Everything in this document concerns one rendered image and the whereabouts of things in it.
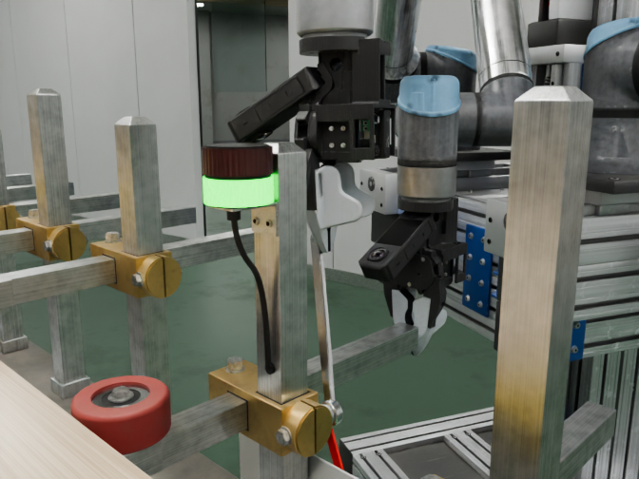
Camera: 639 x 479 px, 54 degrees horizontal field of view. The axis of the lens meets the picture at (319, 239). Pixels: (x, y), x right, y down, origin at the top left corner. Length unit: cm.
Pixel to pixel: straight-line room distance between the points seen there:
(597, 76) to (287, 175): 65
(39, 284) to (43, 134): 28
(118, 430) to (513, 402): 30
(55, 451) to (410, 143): 51
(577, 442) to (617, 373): 81
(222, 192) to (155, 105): 469
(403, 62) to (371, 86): 79
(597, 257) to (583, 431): 42
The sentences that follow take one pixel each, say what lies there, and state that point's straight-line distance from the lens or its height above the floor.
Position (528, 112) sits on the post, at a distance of 40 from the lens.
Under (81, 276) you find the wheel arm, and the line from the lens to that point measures 79.
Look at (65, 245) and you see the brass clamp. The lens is 97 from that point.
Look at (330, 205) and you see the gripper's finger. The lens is 62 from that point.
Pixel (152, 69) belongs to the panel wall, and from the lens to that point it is 521.
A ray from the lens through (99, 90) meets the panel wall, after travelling 583.
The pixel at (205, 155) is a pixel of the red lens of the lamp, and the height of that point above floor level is 111.
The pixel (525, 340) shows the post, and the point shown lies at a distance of 42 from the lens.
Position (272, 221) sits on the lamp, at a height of 104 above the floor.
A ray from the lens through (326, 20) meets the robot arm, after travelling 60.
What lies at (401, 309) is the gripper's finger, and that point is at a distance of 84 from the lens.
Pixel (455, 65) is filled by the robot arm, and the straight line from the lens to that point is 146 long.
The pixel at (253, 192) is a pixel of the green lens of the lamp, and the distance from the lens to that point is 51.
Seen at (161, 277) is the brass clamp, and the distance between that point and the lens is 75.
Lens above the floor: 115
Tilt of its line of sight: 13 degrees down
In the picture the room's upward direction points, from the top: straight up
